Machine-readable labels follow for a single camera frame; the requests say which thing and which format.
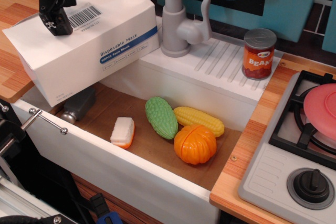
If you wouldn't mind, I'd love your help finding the green toy bitter gourd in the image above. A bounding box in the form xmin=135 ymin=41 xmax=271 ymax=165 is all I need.
xmin=145 ymin=97 xmax=178 ymax=140

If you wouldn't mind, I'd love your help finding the orange beans can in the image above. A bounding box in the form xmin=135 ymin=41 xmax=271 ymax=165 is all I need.
xmin=241 ymin=28 xmax=277 ymax=80

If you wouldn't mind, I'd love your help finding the orange toy pumpkin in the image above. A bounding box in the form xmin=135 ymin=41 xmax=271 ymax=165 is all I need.
xmin=174 ymin=124 xmax=217 ymax=165

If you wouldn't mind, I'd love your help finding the black stove knob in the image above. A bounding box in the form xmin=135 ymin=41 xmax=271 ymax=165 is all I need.
xmin=287 ymin=168 xmax=335 ymax=210

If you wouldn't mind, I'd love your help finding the black stove grate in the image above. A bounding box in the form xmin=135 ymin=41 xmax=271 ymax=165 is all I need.
xmin=269 ymin=71 xmax=335 ymax=169

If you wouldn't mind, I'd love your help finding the white orange toy sushi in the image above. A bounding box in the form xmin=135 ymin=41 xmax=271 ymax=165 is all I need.
xmin=110 ymin=117 xmax=135 ymax=149

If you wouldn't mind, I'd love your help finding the silver towel bar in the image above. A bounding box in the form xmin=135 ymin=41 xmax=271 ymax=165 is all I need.
xmin=20 ymin=108 xmax=68 ymax=135

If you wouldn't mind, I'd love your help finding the grey toy faucet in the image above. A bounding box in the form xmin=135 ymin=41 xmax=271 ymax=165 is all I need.
xmin=161 ymin=0 xmax=212 ymax=58

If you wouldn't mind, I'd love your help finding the pink pot lid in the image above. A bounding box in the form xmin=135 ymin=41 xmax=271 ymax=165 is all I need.
xmin=303 ymin=83 xmax=335 ymax=140

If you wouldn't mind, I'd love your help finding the blue black clamp handle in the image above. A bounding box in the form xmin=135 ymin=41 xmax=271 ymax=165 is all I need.
xmin=90 ymin=193 xmax=123 ymax=224

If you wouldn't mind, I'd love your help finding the yellow toy corn cob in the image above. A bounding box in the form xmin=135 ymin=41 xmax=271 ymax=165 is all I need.
xmin=173 ymin=106 xmax=225 ymax=137

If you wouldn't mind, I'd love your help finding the grey toy stove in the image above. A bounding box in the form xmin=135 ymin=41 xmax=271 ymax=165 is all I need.
xmin=238 ymin=86 xmax=335 ymax=223

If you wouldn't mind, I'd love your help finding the white toy sink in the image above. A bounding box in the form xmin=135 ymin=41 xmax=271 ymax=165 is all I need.
xmin=13 ymin=34 xmax=269 ymax=223

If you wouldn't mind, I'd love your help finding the grey metal shaker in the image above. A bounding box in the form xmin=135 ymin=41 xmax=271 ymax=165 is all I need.
xmin=61 ymin=87 xmax=96 ymax=124

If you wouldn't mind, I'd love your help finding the white face mask box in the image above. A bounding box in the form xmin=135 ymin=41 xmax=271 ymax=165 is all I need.
xmin=4 ymin=0 xmax=159 ymax=106

